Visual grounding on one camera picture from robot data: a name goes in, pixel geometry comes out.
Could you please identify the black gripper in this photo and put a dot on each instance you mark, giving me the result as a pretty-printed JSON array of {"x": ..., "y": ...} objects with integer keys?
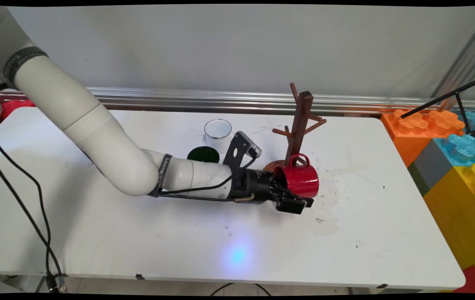
[{"x": 256, "y": 185}]

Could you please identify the red enamel mug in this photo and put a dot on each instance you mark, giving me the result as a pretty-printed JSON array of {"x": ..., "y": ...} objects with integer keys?
[{"x": 302, "y": 181}]

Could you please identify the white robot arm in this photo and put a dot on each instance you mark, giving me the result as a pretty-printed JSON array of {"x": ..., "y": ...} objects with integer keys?
[{"x": 96, "y": 129}]

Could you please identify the brown wooden mug tree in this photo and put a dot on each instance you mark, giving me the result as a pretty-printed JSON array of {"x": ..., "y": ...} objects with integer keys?
[{"x": 301, "y": 116}]

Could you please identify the white enamel mug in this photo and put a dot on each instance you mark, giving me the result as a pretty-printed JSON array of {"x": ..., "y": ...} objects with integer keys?
[{"x": 217, "y": 139}]

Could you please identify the green enamel mug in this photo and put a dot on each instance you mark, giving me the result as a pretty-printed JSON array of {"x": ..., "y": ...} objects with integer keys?
[{"x": 202, "y": 155}]

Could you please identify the dark green toy block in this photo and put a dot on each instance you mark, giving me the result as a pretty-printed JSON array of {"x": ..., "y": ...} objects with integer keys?
[{"x": 417, "y": 179}]

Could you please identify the orange toy block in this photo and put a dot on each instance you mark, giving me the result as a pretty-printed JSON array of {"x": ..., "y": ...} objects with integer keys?
[{"x": 408, "y": 141}]

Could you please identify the grey toy block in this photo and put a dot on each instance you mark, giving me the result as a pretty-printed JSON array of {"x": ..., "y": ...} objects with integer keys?
[{"x": 431, "y": 164}]

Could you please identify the yellow toy block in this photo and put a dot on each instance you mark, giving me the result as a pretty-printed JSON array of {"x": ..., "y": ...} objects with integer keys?
[{"x": 454, "y": 216}]

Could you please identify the blue toy block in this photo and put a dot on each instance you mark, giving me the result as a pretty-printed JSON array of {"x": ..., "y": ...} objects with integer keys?
[{"x": 462, "y": 152}]

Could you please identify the black tripod stand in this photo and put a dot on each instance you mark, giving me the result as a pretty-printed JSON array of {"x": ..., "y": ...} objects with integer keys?
[{"x": 446, "y": 96}]

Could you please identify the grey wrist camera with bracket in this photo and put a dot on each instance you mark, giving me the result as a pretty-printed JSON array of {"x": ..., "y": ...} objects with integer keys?
[{"x": 237, "y": 148}]

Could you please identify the aluminium frame rail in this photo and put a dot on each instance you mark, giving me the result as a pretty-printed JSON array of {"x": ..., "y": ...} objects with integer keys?
[{"x": 204, "y": 100}]

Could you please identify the aluminium frame post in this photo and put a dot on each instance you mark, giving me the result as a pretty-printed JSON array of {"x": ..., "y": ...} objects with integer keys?
[{"x": 466, "y": 54}]

